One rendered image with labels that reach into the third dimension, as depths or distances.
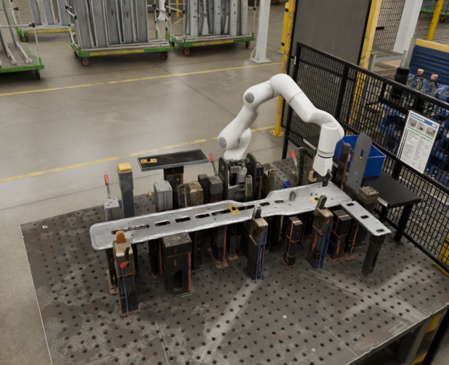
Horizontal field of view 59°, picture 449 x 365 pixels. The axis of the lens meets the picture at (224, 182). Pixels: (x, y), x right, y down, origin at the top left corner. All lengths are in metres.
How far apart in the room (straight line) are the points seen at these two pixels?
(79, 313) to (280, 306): 0.93
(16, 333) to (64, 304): 0.96
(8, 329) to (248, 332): 1.71
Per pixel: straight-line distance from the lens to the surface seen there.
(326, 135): 2.01
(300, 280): 2.16
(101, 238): 1.92
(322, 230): 2.09
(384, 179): 2.52
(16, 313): 3.13
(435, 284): 2.41
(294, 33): 5.03
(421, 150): 2.39
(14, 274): 3.42
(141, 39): 9.12
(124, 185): 2.16
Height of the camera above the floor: 2.18
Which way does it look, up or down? 31 degrees down
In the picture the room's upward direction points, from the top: 3 degrees clockwise
